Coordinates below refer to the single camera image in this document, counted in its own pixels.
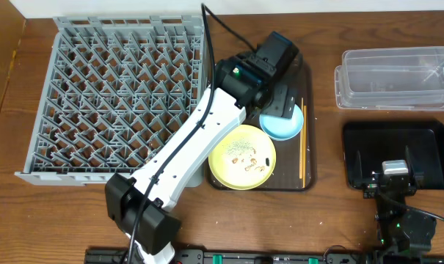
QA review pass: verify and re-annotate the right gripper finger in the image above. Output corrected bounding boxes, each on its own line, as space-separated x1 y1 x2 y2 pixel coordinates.
354 150 363 183
405 146 416 180

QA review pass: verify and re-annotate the light blue bowl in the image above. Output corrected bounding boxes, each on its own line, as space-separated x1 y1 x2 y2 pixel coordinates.
259 105 304 141

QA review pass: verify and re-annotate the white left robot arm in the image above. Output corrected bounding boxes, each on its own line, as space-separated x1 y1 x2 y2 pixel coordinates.
105 24 299 263

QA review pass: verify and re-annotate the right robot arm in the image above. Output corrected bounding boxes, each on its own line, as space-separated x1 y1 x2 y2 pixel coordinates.
354 147 444 263

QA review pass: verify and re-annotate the black plastic bin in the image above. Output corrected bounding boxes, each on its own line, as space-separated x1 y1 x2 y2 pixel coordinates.
343 120 444 190

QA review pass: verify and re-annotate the dark brown serving tray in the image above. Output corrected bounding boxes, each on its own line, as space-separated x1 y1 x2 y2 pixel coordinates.
254 64 316 192

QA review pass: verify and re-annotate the yellow plate with crumbs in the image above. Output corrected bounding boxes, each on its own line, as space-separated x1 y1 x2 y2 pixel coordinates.
208 125 277 191

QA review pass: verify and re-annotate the clear plastic bin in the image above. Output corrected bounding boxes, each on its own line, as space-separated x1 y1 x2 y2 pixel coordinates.
335 46 444 111

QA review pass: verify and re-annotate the grey plastic dish rack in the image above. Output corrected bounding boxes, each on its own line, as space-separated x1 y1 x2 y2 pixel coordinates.
18 15 208 186

